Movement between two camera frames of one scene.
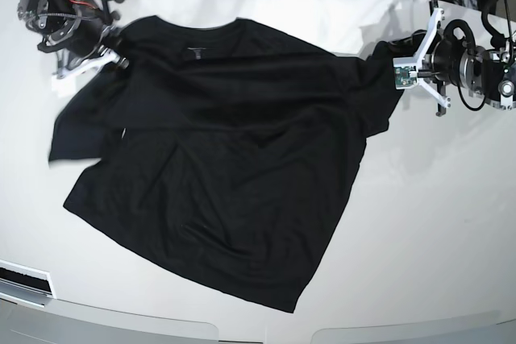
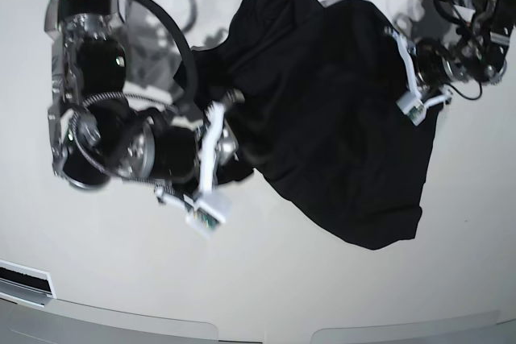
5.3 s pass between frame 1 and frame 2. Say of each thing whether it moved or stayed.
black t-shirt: moved
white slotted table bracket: stayed
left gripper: moved
